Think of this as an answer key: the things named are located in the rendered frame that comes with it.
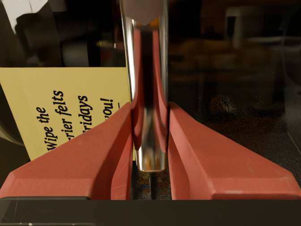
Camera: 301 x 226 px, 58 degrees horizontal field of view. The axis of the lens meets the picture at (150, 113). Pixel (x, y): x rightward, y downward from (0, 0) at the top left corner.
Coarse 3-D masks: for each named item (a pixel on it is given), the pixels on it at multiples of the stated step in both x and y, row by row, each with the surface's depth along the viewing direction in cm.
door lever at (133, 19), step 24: (120, 0) 8; (144, 0) 8; (168, 0) 9; (144, 24) 8; (168, 24) 9; (144, 48) 9; (168, 48) 10; (144, 72) 10; (168, 72) 10; (144, 96) 10; (168, 96) 11; (144, 120) 11; (168, 120) 12; (144, 144) 12; (144, 168) 13
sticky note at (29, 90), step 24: (0, 72) 15; (24, 72) 15; (48, 72) 15; (72, 72) 15; (96, 72) 15; (120, 72) 15; (24, 96) 16; (48, 96) 16; (72, 96) 16; (96, 96) 16; (120, 96) 16; (24, 120) 17; (48, 120) 17; (72, 120) 17; (96, 120) 17; (48, 144) 19
